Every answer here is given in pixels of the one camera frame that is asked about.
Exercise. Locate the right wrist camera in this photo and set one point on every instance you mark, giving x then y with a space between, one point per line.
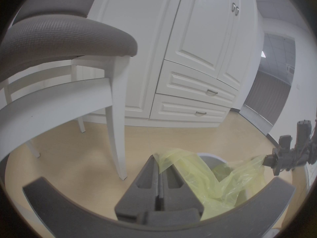
285 141

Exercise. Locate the white trash bin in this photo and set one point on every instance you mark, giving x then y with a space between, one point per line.
210 164

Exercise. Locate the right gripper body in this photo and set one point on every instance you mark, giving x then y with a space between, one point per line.
288 159

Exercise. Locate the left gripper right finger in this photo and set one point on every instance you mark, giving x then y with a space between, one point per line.
179 197

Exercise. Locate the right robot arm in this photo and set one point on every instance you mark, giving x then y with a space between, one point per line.
303 132

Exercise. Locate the white wardrobe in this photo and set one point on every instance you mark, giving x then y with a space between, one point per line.
198 46

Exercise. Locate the yellow plastic bag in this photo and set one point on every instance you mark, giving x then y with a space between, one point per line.
223 190

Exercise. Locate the white chair with grey cushion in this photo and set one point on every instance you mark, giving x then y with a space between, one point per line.
59 36

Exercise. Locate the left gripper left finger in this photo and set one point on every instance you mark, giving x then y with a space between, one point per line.
142 197

